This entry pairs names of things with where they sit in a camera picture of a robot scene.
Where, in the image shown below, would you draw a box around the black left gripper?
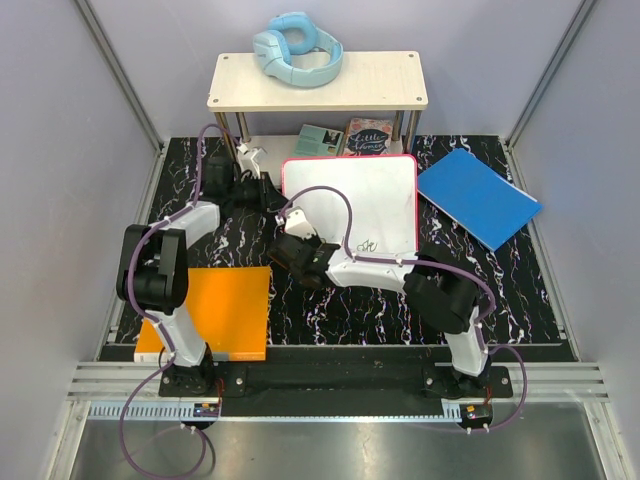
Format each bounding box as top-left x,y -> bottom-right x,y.
227,172 -> 291,215

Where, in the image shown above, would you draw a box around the pink-framed whiteboard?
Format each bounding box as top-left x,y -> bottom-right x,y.
282,154 -> 419,254

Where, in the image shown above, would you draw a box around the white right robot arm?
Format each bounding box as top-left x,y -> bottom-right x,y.
268,233 -> 496,397

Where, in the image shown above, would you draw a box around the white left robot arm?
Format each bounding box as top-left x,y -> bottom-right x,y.
116,157 -> 286,396

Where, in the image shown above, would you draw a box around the teal book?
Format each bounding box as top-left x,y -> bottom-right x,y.
293,124 -> 344,158

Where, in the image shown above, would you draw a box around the orange folder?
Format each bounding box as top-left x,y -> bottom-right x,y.
134,266 -> 271,367

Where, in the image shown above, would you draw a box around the little women book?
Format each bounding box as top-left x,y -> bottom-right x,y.
342,118 -> 393,156

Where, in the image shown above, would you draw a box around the white two-tier shelf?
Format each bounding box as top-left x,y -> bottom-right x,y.
207,51 -> 428,153

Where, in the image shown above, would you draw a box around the light blue headphones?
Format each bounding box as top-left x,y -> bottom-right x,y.
252,12 -> 344,88

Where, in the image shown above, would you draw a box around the blue folder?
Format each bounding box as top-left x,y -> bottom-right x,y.
417,149 -> 542,251

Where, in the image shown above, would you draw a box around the black marble pattern mat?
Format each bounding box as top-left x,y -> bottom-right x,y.
149,137 -> 576,362

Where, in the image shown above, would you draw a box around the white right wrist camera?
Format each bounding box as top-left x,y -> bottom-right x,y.
276,207 -> 317,240

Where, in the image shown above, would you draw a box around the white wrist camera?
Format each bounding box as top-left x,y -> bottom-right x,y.
276,207 -> 317,240
236,143 -> 267,177

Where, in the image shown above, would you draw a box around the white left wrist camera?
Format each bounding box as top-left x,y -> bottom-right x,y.
236,143 -> 267,177

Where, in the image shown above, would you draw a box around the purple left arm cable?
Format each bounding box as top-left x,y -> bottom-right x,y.
118,124 -> 251,476

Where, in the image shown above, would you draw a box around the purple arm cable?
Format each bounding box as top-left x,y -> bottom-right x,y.
275,186 -> 531,435
118,124 -> 251,476

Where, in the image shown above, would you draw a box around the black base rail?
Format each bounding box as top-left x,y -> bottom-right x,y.
159,360 -> 514,400

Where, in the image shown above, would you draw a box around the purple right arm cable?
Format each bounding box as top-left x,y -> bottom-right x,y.
275,186 -> 531,435

